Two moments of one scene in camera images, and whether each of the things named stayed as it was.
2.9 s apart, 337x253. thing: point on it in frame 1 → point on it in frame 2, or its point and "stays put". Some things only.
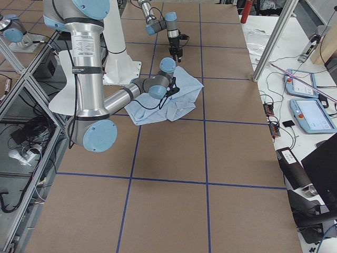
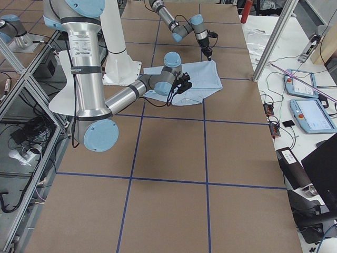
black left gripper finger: x=179 y=57 → x=209 y=55
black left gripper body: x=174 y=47 → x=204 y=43
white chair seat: x=66 y=103 stays put
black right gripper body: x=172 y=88 → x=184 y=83
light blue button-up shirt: x=146 y=108 → x=204 y=78
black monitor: x=321 y=166 stays put
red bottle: x=247 y=9 stays put
